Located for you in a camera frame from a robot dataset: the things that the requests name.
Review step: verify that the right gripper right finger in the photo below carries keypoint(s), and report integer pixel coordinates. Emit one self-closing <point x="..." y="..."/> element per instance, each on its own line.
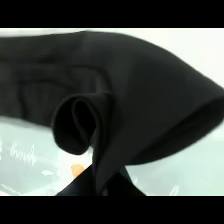
<point x="128" y="186"/>

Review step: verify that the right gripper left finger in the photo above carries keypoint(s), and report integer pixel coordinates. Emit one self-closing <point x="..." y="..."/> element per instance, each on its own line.
<point x="81" y="186"/>

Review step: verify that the black T-shirt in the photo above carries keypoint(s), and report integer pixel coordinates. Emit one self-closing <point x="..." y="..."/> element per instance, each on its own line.
<point x="140" y="96"/>

